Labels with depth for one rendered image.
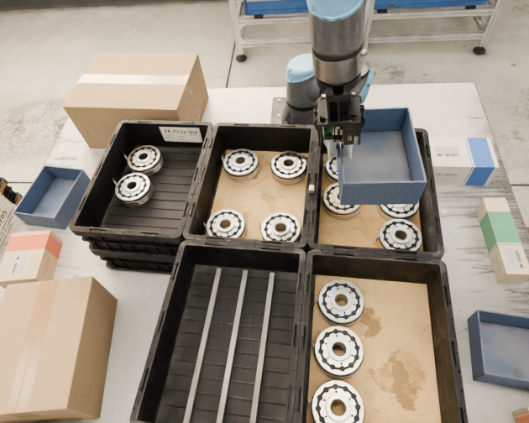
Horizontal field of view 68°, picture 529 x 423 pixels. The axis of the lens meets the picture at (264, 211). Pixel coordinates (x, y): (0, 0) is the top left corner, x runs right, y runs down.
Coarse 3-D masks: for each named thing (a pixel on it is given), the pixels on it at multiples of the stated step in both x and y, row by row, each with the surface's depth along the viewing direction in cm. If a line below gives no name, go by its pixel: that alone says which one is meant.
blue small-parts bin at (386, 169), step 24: (384, 120) 84; (408, 120) 80; (360, 144) 85; (384, 144) 85; (408, 144) 80; (360, 168) 81; (384, 168) 81; (408, 168) 80; (360, 192) 73; (384, 192) 73; (408, 192) 73
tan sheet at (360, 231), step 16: (320, 208) 106; (368, 208) 105; (320, 224) 103; (336, 224) 103; (352, 224) 103; (368, 224) 102; (416, 224) 101; (320, 240) 101; (336, 240) 100; (352, 240) 100; (368, 240) 100
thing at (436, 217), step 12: (420, 132) 106; (432, 168) 98; (312, 180) 99; (432, 180) 96; (432, 192) 96; (312, 204) 95; (432, 204) 92; (312, 216) 95; (432, 216) 91; (312, 228) 91; (312, 240) 90; (360, 252) 87; (372, 252) 87; (384, 252) 86; (408, 252) 86; (420, 252) 86; (432, 252) 85
